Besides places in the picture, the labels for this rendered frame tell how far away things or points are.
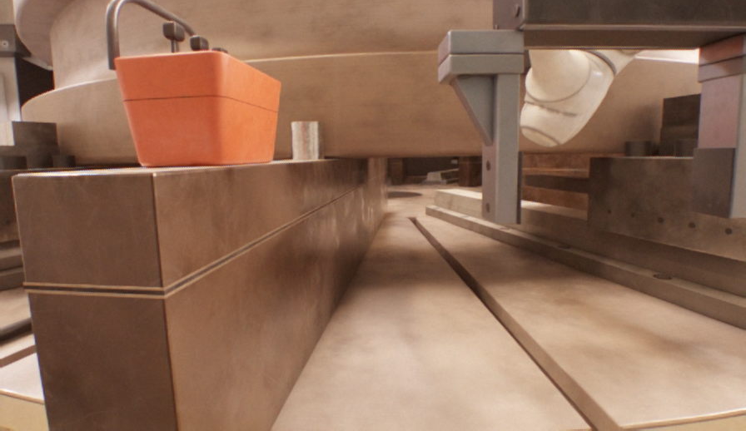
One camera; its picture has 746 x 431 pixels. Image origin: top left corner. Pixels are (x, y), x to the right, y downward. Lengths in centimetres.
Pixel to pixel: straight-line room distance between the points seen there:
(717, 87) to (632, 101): 100
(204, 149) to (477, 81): 33
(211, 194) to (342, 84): 67
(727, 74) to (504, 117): 13
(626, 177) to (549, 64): 61
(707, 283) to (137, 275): 118
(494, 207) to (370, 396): 51
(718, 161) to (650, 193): 89
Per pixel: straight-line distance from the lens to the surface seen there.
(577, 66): 71
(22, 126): 169
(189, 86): 47
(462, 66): 21
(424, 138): 100
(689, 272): 124
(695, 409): 78
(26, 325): 116
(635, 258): 133
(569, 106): 71
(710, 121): 30
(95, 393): 45
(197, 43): 57
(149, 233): 35
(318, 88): 104
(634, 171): 120
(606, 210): 126
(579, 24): 23
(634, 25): 24
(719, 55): 30
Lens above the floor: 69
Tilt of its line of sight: 7 degrees down
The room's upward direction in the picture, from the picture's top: 1 degrees counter-clockwise
